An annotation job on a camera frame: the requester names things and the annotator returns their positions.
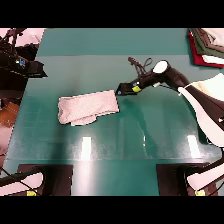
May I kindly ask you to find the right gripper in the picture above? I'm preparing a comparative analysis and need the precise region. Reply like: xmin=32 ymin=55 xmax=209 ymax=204
xmin=114 ymin=80 xmax=145 ymax=98

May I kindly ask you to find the dark green garment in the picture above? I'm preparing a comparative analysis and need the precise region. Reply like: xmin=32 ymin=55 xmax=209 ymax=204
xmin=191 ymin=28 xmax=224 ymax=60

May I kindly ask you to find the white garment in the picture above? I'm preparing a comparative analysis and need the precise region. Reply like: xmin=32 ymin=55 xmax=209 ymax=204
xmin=201 ymin=54 xmax=224 ymax=66
xmin=201 ymin=28 xmax=224 ymax=43

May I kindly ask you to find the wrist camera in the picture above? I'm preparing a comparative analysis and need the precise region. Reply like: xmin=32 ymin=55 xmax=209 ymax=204
xmin=1 ymin=28 xmax=25 ymax=44
xmin=127 ymin=56 xmax=148 ymax=80

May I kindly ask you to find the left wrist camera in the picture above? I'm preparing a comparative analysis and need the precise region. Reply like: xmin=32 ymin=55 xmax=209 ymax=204
xmin=1 ymin=28 xmax=25 ymax=44

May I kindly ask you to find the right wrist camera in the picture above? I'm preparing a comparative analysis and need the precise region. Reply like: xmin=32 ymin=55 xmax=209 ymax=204
xmin=127 ymin=56 xmax=148 ymax=80

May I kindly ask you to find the navy garment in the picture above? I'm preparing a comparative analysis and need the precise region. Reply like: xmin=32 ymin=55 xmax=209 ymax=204
xmin=197 ymin=126 xmax=216 ymax=145

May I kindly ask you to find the light grey T-shirt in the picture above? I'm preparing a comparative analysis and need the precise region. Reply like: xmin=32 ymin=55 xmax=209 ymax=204
xmin=57 ymin=89 xmax=120 ymax=127

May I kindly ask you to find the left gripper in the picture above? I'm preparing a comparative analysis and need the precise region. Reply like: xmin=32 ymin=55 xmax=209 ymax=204
xmin=14 ymin=57 xmax=49 ymax=79

